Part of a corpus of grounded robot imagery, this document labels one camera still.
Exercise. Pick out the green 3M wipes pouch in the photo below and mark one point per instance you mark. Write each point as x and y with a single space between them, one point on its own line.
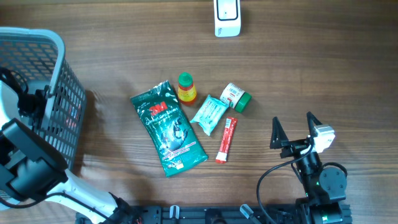
174 139

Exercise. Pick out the grey plastic shopping basket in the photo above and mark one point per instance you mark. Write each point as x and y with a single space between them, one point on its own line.
37 57

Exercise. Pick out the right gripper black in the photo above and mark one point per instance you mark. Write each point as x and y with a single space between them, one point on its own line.
279 140

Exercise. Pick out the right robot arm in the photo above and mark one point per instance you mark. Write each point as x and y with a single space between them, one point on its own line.
324 183

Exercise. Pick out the red stick sachet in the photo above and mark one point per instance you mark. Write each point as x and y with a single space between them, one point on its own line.
229 129

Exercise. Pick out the green-lidded white spice jar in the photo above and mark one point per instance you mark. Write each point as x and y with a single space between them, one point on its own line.
235 97

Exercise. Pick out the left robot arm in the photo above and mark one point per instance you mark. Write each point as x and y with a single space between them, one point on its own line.
31 168

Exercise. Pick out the white barcode scanner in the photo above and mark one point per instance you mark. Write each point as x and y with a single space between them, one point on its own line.
227 15

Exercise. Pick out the sriracha bottle with green cap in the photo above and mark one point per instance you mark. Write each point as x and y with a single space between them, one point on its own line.
187 92

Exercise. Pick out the teal wet wipes packet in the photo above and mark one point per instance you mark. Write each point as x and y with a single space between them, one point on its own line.
209 114

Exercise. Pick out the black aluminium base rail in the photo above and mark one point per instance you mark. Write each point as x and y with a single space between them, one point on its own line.
217 214

